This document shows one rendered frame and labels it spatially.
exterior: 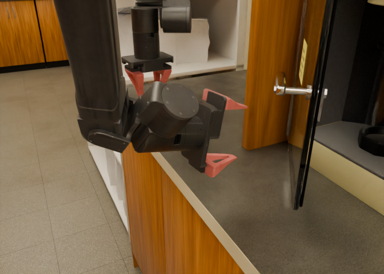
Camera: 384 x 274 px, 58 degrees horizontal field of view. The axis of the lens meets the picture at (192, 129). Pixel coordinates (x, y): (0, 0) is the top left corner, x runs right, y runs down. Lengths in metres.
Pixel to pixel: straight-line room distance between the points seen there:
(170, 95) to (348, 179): 0.48
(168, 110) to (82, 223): 1.81
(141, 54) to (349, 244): 0.55
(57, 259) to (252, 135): 1.40
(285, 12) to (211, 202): 0.46
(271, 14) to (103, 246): 1.56
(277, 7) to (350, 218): 0.47
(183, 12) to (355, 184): 0.50
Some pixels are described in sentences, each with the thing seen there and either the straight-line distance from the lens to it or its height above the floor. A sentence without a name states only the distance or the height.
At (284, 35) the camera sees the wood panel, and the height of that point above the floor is 1.23.
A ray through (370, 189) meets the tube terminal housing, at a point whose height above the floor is 0.98.
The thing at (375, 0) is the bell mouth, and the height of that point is 1.32.
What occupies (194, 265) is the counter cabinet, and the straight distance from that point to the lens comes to 0.99.
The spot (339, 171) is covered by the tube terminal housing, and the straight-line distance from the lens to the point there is 0.83.
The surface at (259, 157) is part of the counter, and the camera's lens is 0.90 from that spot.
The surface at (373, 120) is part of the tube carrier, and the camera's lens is 0.82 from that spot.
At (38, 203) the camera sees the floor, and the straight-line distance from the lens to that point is 2.47.
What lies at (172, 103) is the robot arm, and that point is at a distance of 0.46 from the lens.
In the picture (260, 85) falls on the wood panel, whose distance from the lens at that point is 0.87.
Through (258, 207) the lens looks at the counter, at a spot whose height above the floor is 0.94.
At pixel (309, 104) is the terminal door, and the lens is 0.55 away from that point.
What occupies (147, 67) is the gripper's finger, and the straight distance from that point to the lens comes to 0.77.
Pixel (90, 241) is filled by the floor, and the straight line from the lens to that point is 2.09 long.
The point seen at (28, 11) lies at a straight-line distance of 5.33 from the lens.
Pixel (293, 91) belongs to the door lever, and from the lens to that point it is 0.58.
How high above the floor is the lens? 1.39
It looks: 26 degrees down
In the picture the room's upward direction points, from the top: straight up
